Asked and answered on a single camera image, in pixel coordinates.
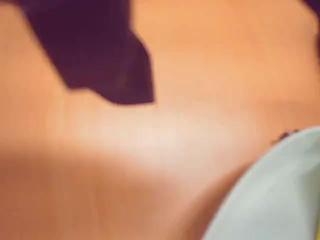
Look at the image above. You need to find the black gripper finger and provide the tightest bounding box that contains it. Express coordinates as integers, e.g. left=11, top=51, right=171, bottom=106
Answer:
left=303, top=0, right=320, bottom=51
left=6, top=0, right=156, bottom=106

